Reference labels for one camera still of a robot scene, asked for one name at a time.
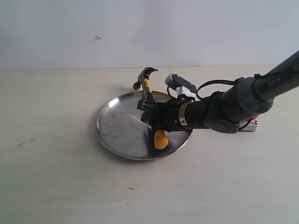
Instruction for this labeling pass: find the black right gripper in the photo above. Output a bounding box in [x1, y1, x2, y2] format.
[137, 100, 193, 133]

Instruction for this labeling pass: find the black yellow claw hammer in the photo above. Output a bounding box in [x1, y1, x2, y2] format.
[133, 67, 169, 150]

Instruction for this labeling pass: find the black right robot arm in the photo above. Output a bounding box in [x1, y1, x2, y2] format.
[133, 52, 299, 134]

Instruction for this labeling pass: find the red dome push button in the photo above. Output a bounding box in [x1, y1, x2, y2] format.
[238, 116, 258, 132]

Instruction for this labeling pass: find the round steel plate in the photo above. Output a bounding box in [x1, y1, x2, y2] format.
[95, 91, 191, 161]

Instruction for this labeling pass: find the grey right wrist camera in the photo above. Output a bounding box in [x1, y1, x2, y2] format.
[165, 73, 197, 101]

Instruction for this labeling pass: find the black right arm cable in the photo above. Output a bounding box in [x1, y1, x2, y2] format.
[167, 79, 236, 101]

